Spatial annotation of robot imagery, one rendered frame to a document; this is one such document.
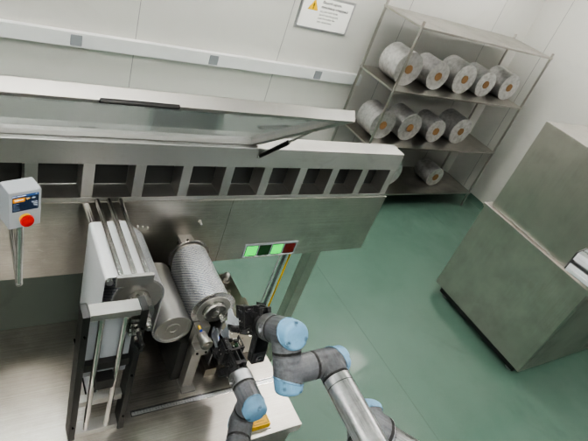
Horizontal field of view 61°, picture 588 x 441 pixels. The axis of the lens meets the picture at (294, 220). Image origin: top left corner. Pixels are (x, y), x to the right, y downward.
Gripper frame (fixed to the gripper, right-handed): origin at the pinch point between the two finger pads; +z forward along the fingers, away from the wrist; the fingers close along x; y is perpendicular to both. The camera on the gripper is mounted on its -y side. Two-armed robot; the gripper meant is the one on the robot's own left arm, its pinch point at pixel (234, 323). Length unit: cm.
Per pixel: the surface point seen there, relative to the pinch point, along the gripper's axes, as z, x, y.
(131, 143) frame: 11, 25, 55
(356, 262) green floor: 193, -209, -7
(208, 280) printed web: 12.5, 2.6, 12.5
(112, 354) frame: 4.9, 35.1, -4.1
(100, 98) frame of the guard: -40, 45, 55
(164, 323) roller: 13.5, 17.3, 0.7
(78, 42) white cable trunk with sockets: 221, 1, 158
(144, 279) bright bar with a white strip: -3.0, 27.5, 16.4
